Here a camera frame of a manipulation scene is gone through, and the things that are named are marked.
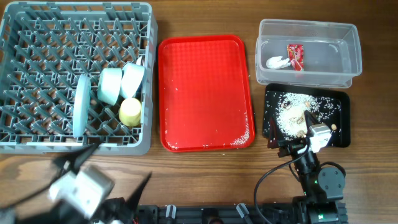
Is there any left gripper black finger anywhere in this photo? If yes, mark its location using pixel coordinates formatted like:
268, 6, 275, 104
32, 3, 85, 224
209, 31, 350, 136
126, 172, 152, 212
52, 142, 101, 174

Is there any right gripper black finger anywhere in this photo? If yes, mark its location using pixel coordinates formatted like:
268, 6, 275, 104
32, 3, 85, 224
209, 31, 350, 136
303, 110, 319, 126
268, 118, 279, 141

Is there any food scraps and rice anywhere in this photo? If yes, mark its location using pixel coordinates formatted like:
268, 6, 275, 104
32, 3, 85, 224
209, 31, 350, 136
274, 93, 341, 139

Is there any white napkin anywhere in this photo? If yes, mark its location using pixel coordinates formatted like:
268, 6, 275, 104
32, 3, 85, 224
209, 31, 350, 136
266, 56, 290, 70

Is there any red snack wrapper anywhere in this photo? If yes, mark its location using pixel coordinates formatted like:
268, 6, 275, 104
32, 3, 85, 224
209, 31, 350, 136
287, 44, 304, 71

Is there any light blue plate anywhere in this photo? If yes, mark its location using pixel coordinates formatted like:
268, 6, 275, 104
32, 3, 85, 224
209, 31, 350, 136
72, 75, 91, 138

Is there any yellow plastic cup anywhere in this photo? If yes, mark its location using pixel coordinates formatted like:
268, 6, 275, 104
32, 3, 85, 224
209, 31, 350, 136
119, 98, 142, 127

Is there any green bowl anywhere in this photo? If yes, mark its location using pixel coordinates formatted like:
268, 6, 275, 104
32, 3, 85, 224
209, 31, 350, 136
97, 68, 122, 106

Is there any light blue bowl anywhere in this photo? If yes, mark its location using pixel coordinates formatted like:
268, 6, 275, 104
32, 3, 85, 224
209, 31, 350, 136
119, 63, 145, 98

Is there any white plastic spoon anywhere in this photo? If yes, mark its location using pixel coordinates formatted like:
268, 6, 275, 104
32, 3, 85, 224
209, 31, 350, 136
136, 56, 144, 66

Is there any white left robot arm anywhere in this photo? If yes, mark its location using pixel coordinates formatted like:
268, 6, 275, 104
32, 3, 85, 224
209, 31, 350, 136
1, 143, 152, 224

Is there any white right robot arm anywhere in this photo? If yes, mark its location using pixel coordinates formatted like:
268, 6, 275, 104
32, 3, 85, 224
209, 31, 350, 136
267, 111, 346, 223

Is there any black waste tray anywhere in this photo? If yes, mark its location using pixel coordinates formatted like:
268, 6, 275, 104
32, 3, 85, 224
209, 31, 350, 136
262, 83, 351, 147

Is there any grey dishwasher rack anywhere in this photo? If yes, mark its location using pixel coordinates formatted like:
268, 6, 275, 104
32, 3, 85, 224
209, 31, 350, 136
0, 1, 159, 156

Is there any clear plastic waste bin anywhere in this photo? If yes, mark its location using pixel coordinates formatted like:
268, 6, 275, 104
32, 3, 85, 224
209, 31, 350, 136
255, 19, 363, 88

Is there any red serving tray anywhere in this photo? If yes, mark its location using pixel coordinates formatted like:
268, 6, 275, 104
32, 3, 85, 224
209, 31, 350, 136
157, 34, 257, 153

